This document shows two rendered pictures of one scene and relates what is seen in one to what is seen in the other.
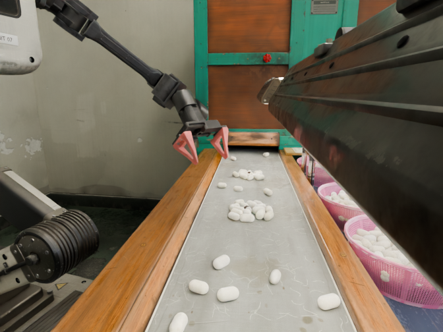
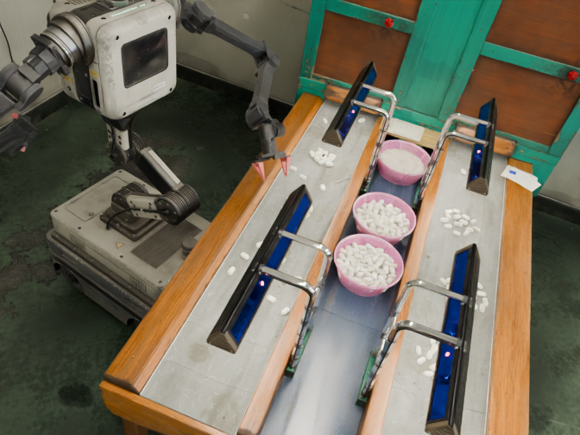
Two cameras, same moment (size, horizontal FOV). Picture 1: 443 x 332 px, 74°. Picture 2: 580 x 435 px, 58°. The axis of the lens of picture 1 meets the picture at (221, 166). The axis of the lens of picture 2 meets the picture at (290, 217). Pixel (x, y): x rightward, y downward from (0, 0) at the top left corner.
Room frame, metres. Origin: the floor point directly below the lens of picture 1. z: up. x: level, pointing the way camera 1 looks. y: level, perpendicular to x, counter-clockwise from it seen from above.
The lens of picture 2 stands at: (-0.79, -0.24, 2.19)
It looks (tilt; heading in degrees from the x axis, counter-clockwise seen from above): 44 degrees down; 7
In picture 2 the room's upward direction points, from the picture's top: 11 degrees clockwise
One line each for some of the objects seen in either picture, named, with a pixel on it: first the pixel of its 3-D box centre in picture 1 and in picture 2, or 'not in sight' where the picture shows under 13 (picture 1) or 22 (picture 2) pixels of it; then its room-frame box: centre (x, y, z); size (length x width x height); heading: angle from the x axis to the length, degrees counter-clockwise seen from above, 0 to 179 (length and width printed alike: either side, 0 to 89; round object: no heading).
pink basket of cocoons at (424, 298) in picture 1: (408, 257); (366, 267); (0.58, -0.41, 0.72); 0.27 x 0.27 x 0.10
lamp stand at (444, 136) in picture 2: not in sight; (450, 169); (1.10, -0.66, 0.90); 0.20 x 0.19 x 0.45; 174
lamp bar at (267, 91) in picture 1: (269, 90); (353, 99); (1.15, -0.18, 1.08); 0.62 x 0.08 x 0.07; 174
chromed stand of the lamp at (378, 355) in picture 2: not in sight; (411, 352); (0.13, -0.56, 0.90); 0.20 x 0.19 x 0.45; 174
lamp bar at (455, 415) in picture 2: not in sight; (460, 327); (0.13, -0.64, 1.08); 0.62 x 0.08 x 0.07; 174
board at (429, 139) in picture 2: (317, 151); (412, 132); (1.51, -0.50, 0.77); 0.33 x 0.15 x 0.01; 84
